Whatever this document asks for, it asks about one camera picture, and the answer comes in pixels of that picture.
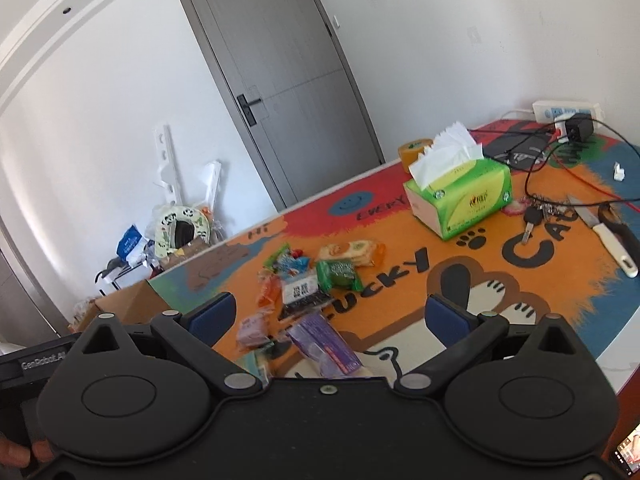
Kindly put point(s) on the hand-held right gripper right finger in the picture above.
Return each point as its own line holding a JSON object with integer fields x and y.
{"x": 447, "y": 317}

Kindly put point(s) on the key bunch with pink charm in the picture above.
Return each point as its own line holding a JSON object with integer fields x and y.
{"x": 531, "y": 217}

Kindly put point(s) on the grey cabinet panel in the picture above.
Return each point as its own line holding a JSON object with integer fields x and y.
{"x": 25, "y": 290}

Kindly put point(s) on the large cardboard box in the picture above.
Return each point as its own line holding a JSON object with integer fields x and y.
{"x": 130, "y": 305}

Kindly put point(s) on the black flat device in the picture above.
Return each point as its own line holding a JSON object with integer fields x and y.
{"x": 515, "y": 150}

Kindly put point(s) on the blue plastic bag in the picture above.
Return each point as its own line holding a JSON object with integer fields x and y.
{"x": 131, "y": 242}

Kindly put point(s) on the grey door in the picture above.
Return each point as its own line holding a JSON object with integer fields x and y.
{"x": 290, "y": 85}

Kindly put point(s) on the smartphone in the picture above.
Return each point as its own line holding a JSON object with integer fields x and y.
{"x": 627, "y": 452}

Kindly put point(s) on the orange rice cracker packet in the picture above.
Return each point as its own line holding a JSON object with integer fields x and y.
{"x": 350, "y": 251}

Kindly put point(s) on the taped brown cardboard box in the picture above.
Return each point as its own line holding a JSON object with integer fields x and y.
{"x": 190, "y": 252}

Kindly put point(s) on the panda print toilet seat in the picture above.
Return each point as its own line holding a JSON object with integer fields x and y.
{"x": 165, "y": 232}

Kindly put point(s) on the black power adapter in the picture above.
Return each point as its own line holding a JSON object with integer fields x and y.
{"x": 580, "y": 127}

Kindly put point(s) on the short white foam piece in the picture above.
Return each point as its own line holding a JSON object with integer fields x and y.
{"x": 212, "y": 185}

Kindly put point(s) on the small cardboard box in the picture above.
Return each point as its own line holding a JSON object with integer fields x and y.
{"x": 84, "y": 316}

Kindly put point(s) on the small white clip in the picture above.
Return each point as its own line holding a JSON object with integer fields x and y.
{"x": 619, "y": 171}

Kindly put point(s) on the small orange snack packet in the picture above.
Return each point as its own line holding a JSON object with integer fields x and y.
{"x": 267, "y": 292}

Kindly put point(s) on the white power strip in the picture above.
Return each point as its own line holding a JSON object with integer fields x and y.
{"x": 565, "y": 109}

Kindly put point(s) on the pale green snack packet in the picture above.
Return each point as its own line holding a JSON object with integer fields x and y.
{"x": 260, "y": 365}

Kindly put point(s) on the yellow tape roll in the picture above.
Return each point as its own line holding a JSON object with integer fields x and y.
{"x": 412, "y": 152}

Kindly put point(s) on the tall white foam piece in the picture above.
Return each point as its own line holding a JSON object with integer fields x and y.
{"x": 165, "y": 160}

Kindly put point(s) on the person's left hand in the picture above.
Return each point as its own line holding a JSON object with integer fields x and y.
{"x": 20, "y": 455}

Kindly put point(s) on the blue green snack packet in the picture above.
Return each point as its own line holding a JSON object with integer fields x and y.
{"x": 287, "y": 261}

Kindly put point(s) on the green tissue box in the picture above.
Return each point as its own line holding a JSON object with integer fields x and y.
{"x": 465, "y": 200}

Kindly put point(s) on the black metal rack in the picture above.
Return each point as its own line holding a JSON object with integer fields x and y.
{"x": 107, "y": 275}

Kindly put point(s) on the pink purple snack packet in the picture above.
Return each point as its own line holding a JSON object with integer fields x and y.
{"x": 252, "y": 330}

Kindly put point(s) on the black white label snack packet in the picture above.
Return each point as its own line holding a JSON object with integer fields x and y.
{"x": 302, "y": 292}

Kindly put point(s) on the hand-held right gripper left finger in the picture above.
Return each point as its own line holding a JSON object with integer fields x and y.
{"x": 215, "y": 317}

